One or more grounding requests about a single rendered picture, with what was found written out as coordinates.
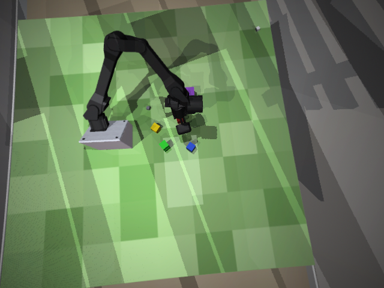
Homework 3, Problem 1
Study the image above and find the purple cube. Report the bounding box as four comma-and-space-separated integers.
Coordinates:
186, 87, 194, 95

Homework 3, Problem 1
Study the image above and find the blue cube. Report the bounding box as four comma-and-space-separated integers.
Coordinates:
186, 142, 196, 152

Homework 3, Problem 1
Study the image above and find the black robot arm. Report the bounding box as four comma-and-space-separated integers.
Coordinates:
83, 31, 203, 132

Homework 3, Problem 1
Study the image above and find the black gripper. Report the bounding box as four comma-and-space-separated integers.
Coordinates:
172, 109, 191, 135

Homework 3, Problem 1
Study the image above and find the small yellow block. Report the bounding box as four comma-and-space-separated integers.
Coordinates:
151, 123, 161, 133

